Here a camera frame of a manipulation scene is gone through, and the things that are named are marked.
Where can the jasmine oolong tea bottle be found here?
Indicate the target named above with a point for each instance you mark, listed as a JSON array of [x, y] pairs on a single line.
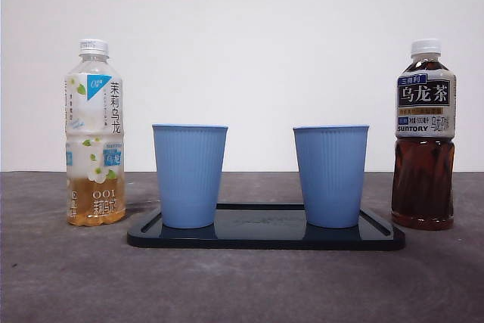
[[94, 202]]

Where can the dark oolong tea bottle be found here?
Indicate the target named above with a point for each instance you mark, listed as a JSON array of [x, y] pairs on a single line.
[[423, 183]]

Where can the blue ribbed plastic cup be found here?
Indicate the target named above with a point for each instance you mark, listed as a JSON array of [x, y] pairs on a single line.
[[331, 175], [189, 175]]

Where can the dark blue flat tray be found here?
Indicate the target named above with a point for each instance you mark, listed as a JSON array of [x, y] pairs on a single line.
[[261, 238]]

